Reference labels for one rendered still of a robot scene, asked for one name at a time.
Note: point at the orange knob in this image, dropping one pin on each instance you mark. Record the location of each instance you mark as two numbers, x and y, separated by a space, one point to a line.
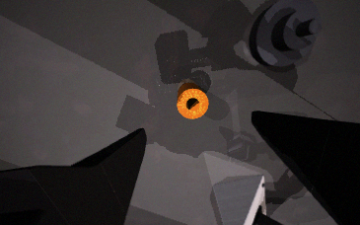
192 102

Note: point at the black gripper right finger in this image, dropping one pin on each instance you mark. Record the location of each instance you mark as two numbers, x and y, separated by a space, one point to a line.
323 154

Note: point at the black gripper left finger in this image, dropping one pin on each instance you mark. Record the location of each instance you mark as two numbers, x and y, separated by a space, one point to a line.
94 191

